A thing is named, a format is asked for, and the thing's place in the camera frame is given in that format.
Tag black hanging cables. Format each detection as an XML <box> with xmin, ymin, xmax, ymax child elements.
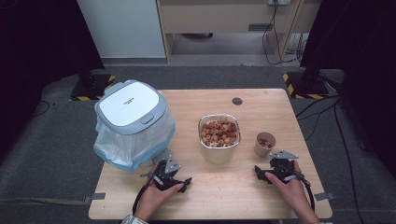
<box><xmin>262</xmin><ymin>2</ymin><xmax>309</xmax><ymax>67</ymax></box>

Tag light wooden desk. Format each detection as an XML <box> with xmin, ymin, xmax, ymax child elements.
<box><xmin>156</xmin><ymin>0</ymin><xmax>322</xmax><ymax>64</ymax></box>

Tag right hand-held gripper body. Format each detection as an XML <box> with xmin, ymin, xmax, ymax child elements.
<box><xmin>264</xmin><ymin>149</ymin><xmax>304</xmax><ymax>185</ymax></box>

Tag white grey pedal trash bin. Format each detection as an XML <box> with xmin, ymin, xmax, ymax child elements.
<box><xmin>93</xmin><ymin>79</ymin><xmax>177</xmax><ymax>167</ymax></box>

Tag dark curtain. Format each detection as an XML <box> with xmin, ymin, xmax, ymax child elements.
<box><xmin>299</xmin><ymin>0</ymin><xmax>396</xmax><ymax>171</ymax></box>
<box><xmin>0</xmin><ymin>0</ymin><xmax>106</xmax><ymax>162</ymax></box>

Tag white printed left sleeve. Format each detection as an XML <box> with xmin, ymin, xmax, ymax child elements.
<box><xmin>120</xmin><ymin>214</ymin><xmax>149</xmax><ymax>224</ymax></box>

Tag pile of round cereal snacks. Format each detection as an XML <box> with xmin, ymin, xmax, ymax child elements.
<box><xmin>200</xmin><ymin>117</ymin><xmax>239</xmax><ymax>148</ymax></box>

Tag person's left hand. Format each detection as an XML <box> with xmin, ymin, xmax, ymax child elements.
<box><xmin>134</xmin><ymin>181</ymin><xmax>185</xmax><ymax>223</ymax></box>

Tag person's right hand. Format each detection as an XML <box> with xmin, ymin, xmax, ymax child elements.
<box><xmin>264</xmin><ymin>161</ymin><xmax>313</xmax><ymax>217</ymax></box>

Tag brown paper cup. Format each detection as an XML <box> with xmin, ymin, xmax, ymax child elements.
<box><xmin>253</xmin><ymin>131</ymin><xmax>277</xmax><ymax>159</ymax></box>

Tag hand-held gripper cable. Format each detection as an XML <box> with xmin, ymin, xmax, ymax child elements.
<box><xmin>298</xmin><ymin>176</ymin><xmax>317</xmax><ymax>213</ymax></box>
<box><xmin>132</xmin><ymin>176</ymin><xmax>157</xmax><ymax>217</ymax></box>

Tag grey table strap bracket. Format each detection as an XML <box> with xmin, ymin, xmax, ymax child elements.
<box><xmin>313</xmin><ymin>191</ymin><xmax>337</xmax><ymax>202</ymax></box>
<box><xmin>83</xmin><ymin>192</ymin><xmax>106</xmax><ymax>205</ymax></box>

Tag thin black floor cable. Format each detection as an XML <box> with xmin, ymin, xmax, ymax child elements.
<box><xmin>30</xmin><ymin>99</ymin><xmax>51</xmax><ymax>119</ymax></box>

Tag right hand-held gripper cable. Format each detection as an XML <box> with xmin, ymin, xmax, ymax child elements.
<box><xmin>298</xmin><ymin>176</ymin><xmax>317</xmax><ymax>213</ymax></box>

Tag left hand-held gripper cable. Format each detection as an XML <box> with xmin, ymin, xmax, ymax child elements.
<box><xmin>132</xmin><ymin>176</ymin><xmax>157</xmax><ymax>217</ymax></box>

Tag metal food container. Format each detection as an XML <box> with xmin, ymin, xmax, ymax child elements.
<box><xmin>197</xmin><ymin>113</ymin><xmax>242</xmax><ymax>165</ymax></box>

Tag black floor cables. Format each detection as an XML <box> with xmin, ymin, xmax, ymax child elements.
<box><xmin>294</xmin><ymin>94</ymin><xmax>366</xmax><ymax>224</ymax></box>

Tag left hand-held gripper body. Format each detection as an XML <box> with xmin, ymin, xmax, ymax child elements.
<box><xmin>139</xmin><ymin>157</ymin><xmax>188</xmax><ymax>192</ymax></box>

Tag white cabinet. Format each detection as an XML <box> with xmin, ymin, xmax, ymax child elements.
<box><xmin>77</xmin><ymin>0</ymin><xmax>167</xmax><ymax>60</ymax></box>

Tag translucent plastic bin liner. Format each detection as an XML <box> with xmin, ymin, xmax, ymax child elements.
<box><xmin>92</xmin><ymin>114</ymin><xmax>177</xmax><ymax>173</ymax></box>

